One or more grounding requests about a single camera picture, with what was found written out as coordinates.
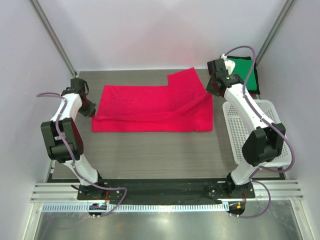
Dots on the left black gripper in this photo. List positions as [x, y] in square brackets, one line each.
[91, 111]

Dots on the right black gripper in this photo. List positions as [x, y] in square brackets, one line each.
[209, 89]

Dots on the pink red t shirt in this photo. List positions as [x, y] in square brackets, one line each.
[183, 105]

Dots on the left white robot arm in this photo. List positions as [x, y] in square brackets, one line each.
[63, 141]

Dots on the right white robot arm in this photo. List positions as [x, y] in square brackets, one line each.
[237, 94]

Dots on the black folded t shirt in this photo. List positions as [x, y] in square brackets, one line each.
[257, 82]

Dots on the white plastic basket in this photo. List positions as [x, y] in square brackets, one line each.
[235, 130]

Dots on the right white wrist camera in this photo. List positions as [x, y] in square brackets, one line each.
[229, 64]

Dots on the aluminium rail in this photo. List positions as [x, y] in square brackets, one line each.
[277, 190]

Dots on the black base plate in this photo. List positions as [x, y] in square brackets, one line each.
[179, 191]

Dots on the right aluminium frame post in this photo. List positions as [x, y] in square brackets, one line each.
[280, 19]

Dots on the aluminium frame post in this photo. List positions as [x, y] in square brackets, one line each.
[52, 35]
[280, 19]

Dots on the left aluminium frame post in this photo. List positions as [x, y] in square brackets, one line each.
[52, 35]

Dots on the perforated cable duct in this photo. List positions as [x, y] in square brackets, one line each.
[90, 207]

